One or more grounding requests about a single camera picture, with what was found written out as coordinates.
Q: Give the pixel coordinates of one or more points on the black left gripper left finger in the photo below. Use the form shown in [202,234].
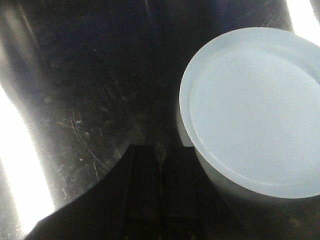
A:
[142,219]

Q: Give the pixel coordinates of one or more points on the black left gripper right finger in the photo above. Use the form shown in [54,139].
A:
[180,212]

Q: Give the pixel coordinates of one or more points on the pale blue plate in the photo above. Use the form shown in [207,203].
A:
[250,103]

